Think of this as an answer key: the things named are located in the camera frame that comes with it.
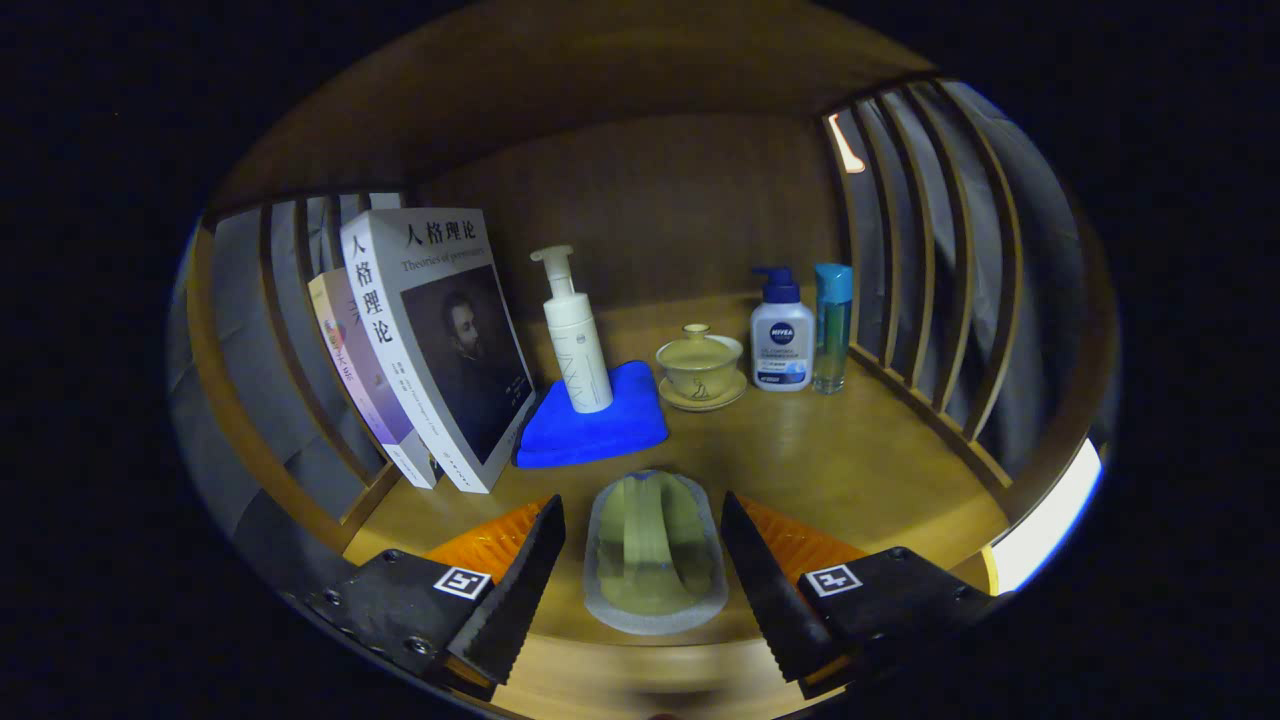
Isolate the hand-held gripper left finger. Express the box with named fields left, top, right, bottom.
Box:
left=305, top=495, right=566, bottom=701

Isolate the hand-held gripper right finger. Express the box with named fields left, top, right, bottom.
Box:
left=720, top=492, right=1016, bottom=701

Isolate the green handled scrub brush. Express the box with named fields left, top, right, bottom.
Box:
left=583, top=470, right=730, bottom=636

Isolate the wooden countertop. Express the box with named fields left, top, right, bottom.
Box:
left=340, top=288, right=1013, bottom=720

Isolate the brown wooden cabinet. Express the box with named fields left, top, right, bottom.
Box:
left=185, top=0, right=1121, bottom=720

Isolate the blue folded cloth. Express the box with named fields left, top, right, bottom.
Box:
left=514, top=360, right=671, bottom=470

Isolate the yellow lidded tea cup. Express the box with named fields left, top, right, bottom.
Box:
left=655, top=323, right=748, bottom=413

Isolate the white bottle with blue pump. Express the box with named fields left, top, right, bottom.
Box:
left=750, top=265, right=816, bottom=393

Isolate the white foam pump bottle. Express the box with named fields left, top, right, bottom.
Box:
left=529, top=245, right=615, bottom=415

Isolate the teal slim bottle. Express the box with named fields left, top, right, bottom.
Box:
left=812, top=263, right=854, bottom=395

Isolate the thick white book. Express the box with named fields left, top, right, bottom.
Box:
left=340, top=207, right=537, bottom=495

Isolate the thin purple book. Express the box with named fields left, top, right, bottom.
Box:
left=307, top=266, right=441, bottom=491

